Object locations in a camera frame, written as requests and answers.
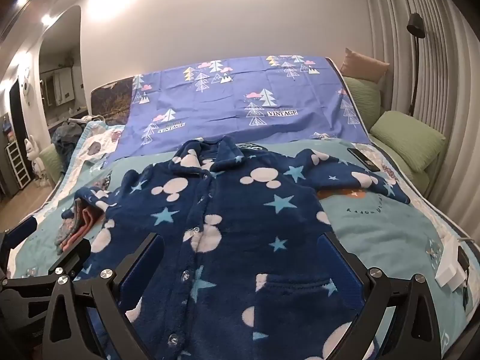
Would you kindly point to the dark printed headboard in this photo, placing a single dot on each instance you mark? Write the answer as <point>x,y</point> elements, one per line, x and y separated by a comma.
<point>112,101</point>

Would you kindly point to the pink folded cloth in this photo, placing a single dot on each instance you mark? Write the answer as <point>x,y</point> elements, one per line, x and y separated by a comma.
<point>84,219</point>

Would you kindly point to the white wall cabinet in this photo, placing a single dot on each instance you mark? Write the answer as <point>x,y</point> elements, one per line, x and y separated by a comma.
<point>63,84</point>

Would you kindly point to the white open shelf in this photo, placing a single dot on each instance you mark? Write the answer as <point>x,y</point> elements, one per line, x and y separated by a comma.
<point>18,165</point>

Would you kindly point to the peach pillow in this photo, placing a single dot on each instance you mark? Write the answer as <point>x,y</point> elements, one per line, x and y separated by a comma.
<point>365,63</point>

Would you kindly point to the black floor lamp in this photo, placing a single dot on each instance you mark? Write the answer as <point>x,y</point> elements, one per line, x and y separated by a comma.
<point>415,26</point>

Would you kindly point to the teal printed blanket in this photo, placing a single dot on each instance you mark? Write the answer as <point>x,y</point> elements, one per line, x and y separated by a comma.
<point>375,232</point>

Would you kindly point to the black remote control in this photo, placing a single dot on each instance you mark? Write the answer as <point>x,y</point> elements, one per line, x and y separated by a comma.
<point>363,159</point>

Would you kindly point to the large green pillow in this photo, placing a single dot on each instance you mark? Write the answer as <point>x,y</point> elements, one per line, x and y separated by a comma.
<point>410,138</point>

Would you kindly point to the white printed quilt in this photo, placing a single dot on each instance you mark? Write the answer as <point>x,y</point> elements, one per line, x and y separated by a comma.
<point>101,146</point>

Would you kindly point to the purple tree print sheet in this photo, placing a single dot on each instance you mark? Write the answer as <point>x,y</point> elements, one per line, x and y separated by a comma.
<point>225,105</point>

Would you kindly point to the small green pillow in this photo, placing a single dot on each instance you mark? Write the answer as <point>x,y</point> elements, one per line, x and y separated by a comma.
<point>362,97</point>

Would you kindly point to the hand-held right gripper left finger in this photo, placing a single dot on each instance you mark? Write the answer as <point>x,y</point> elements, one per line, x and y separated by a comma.
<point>146,266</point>

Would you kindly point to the green cushion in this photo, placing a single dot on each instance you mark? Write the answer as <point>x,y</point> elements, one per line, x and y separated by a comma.
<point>50,163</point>

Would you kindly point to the blue star print fleece pajama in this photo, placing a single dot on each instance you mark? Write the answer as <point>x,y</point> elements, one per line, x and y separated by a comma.
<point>232,232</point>

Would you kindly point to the dark clothes heap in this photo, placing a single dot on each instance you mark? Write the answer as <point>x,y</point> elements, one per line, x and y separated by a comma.
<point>65,135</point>

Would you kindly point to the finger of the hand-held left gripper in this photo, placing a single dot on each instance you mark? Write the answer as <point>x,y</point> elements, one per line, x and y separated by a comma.
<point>22,232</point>
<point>75,257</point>

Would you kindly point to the white rabbit figure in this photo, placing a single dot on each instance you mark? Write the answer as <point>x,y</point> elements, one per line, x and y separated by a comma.
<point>35,157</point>

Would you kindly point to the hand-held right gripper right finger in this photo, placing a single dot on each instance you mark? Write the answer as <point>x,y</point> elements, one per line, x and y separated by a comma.
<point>339,266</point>

